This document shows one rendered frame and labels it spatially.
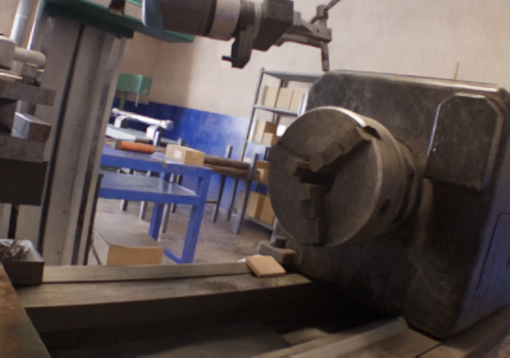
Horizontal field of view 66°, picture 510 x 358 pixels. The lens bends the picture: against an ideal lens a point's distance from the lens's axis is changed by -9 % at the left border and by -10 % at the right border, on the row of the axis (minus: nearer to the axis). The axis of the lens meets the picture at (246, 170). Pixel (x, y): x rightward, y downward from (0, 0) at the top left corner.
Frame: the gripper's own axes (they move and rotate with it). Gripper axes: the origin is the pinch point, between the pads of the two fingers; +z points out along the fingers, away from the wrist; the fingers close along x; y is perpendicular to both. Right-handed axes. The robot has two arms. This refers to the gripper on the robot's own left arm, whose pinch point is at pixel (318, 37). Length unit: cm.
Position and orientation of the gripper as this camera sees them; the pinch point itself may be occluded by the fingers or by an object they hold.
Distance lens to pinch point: 86.7
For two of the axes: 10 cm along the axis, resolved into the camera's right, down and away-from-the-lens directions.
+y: 0.4, -9.8, 1.7
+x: -3.3, 1.5, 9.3
